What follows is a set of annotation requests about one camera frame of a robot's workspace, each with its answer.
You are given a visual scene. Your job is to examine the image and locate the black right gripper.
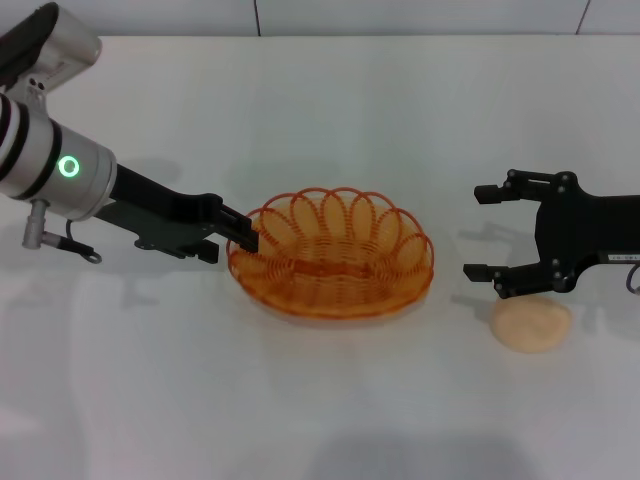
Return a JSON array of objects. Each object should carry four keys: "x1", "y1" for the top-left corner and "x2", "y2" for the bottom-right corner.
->
[{"x1": 462, "y1": 168, "x2": 640, "y2": 301}]

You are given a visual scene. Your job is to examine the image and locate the orange wire basket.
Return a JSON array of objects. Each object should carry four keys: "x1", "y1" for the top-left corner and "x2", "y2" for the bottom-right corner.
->
[{"x1": 226, "y1": 186, "x2": 436, "y2": 322}]

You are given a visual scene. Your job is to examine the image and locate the round pale orange bun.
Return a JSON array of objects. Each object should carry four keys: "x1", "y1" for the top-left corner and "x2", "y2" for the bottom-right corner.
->
[{"x1": 490, "y1": 295, "x2": 573, "y2": 355}]

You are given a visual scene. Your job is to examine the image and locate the cable with silver plug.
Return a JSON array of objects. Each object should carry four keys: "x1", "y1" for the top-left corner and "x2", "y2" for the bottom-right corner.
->
[{"x1": 21, "y1": 199, "x2": 104, "y2": 265}]

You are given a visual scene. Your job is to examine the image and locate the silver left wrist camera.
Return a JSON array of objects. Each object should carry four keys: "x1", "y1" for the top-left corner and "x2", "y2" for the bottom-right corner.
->
[{"x1": 0, "y1": 1, "x2": 104, "y2": 95}]

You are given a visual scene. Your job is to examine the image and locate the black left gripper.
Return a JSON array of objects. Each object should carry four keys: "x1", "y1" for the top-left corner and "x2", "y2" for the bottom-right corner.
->
[{"x1": 93, "y1": 162, "x2": 263, "y2": 265}]

